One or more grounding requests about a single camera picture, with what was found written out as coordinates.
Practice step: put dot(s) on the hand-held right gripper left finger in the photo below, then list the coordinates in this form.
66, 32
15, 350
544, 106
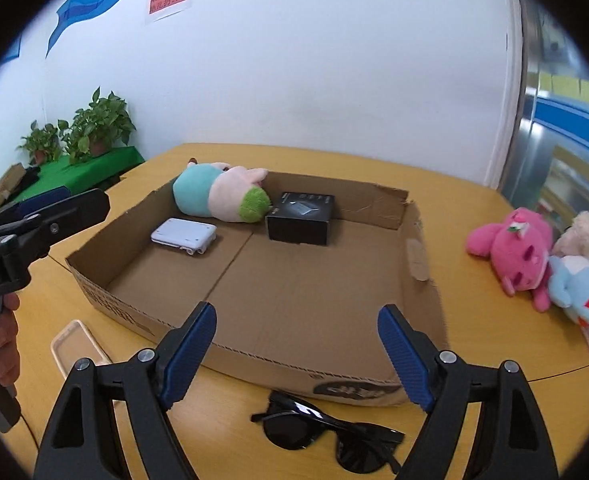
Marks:
189, 355

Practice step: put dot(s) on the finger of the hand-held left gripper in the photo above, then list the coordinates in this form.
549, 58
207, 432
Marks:
44, 200
74, 215

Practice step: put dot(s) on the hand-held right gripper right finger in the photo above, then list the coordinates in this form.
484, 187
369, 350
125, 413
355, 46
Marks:
404, 355

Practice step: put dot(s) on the white handheld device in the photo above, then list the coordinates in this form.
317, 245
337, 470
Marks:
182, 235

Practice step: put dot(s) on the large cardboard box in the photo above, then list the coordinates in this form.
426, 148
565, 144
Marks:
299, 310

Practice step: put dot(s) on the black sunglasses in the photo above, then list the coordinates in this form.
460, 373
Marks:
284, 430

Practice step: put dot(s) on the teal and pink plush toy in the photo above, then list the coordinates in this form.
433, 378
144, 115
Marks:
199, 187

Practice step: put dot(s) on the black box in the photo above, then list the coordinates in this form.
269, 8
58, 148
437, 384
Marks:
297, 227

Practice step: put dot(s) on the person's left hand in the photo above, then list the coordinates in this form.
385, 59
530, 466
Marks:
5, 330

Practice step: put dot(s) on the dark bag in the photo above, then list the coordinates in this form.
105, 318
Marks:
30, 176

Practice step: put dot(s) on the small cardboard box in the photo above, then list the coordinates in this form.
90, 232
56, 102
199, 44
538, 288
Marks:
4, 185

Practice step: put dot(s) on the green tablecloth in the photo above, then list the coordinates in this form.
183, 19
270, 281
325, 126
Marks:
89, 170

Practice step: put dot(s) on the small potted plant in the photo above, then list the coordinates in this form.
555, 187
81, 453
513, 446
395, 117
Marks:
42, 142

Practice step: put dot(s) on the wooden desk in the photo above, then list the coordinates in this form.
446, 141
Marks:
474, 340

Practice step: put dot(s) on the large potted plant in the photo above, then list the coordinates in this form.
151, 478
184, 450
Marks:
97, 125

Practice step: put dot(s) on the clear phone case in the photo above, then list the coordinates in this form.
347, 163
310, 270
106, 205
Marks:
74, 345

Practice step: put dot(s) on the blue elephant plush toy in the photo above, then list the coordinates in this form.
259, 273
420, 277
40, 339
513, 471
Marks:
572, 285

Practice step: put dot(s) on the beige plush toy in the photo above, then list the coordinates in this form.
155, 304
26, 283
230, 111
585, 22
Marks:
587, 230

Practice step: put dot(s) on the metal framed door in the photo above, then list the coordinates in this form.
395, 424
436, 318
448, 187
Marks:
549, 160

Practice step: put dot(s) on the yellow notes strip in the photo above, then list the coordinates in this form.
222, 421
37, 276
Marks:
567, 86

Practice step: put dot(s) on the blue wall decoration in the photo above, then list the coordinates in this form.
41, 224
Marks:
84, 7

